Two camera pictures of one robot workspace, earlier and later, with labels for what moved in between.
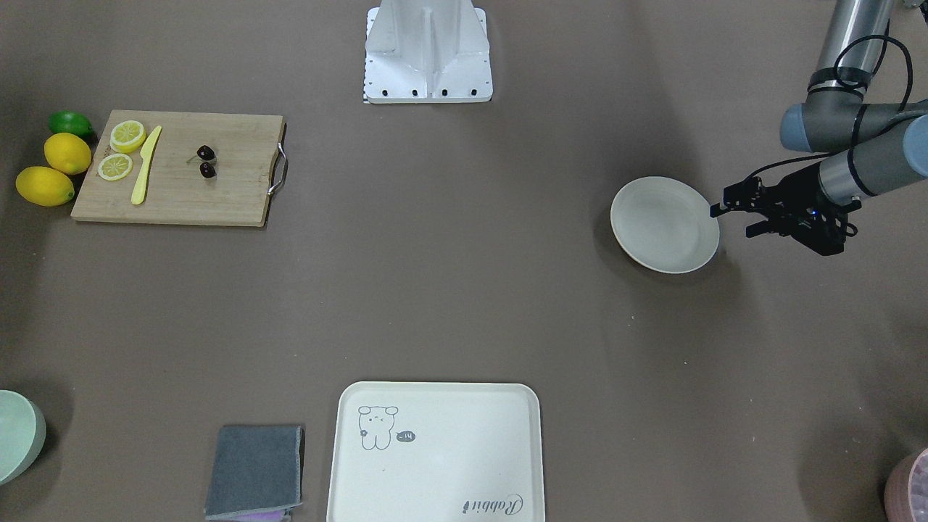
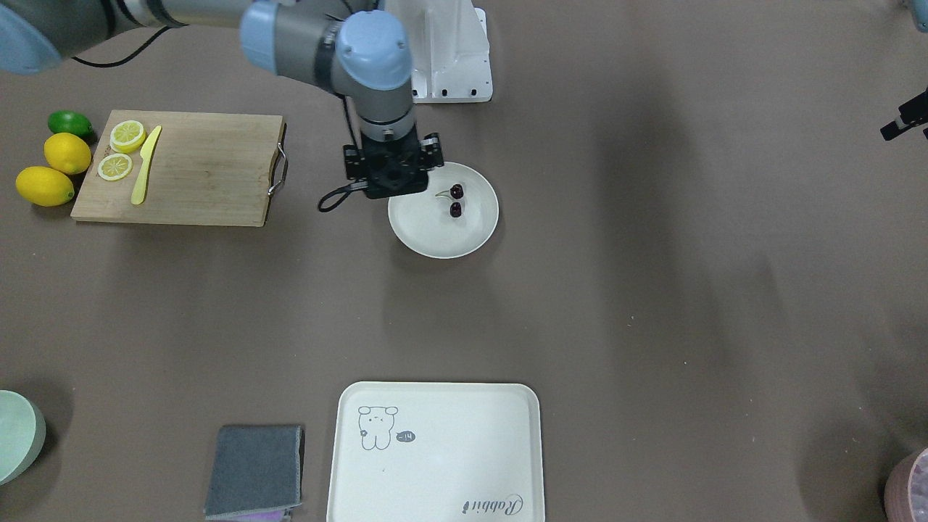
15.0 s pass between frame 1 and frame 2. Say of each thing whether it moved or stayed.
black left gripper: moved
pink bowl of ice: stayed
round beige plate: moved
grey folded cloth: stayed
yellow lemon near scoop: stayed
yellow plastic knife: stayed
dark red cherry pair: moved
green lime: stayed
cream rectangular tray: stayed
